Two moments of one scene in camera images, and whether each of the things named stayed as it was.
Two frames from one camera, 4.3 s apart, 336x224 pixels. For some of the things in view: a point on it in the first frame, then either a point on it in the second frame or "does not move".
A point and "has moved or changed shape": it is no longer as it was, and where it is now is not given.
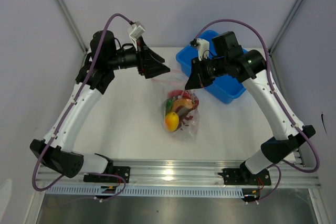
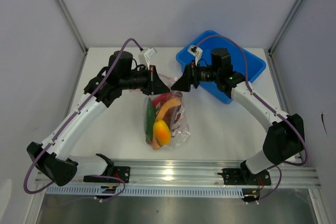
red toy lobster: x=176 y=94 → x=159 y=99
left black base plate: x=123 y=171 does not move
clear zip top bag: x=181 y=112 has moved or changed shape
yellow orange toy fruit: x=171 y=121 → x=162 y=132
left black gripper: x=150 y=70 → x=154 y=84
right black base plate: x=244 y=176 does not move
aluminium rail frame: x=188 y=173 does not move
